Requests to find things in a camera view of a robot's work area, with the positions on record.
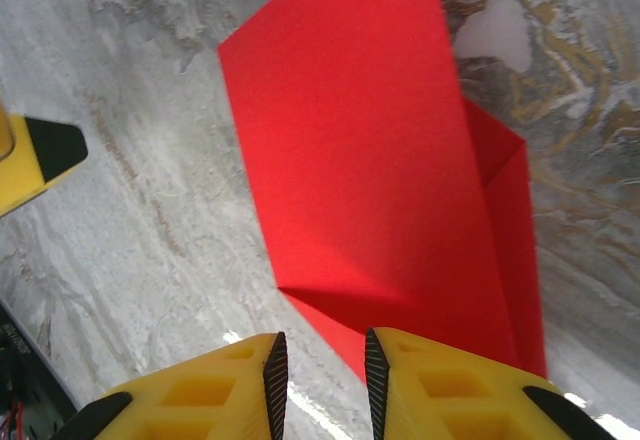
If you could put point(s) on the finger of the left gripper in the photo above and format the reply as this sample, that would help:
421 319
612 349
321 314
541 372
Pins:
45 152

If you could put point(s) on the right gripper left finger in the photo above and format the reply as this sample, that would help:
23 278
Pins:
210 400

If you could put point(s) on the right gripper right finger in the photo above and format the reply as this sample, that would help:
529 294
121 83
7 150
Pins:
450 400

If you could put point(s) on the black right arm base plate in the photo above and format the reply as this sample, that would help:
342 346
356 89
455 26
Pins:
20 385

